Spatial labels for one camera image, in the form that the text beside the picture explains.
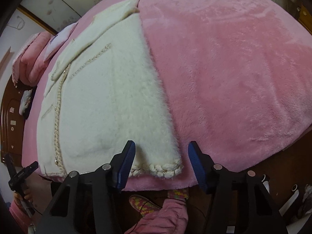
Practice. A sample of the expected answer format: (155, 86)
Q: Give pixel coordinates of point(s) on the pink plush bed blanket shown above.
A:
(237, 74)

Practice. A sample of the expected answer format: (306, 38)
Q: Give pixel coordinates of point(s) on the white fluffy cardigan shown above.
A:
(103, 91)

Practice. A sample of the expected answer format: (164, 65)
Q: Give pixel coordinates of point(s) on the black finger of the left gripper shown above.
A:
(31, 168)

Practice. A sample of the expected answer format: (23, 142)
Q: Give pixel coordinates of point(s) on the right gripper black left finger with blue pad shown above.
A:
(88, 203)

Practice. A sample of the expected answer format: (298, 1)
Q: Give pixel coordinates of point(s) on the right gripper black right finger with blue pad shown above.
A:
(239, 202)

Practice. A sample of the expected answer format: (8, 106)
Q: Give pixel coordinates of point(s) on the brown wooden headboard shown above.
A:
(12, 123)

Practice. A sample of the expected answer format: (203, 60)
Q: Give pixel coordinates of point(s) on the folded pink quilt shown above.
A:
(28, 65)

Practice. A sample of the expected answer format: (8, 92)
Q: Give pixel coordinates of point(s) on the pink wall shelf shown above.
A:
(5, 59)

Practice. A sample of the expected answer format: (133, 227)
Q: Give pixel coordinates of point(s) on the small white cloth bundle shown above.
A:
(25, 103)

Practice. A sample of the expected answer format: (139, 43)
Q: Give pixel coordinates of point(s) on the pink padded trousers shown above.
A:
(171, 218)

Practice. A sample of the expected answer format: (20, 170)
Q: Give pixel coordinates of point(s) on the white pillow blue print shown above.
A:
(57, 41)

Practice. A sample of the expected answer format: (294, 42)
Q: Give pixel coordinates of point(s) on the colourful knitted slipper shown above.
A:
(142, 205)
(179, 194)

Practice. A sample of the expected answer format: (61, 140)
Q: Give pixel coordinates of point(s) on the person's left hand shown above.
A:
(27, 196)

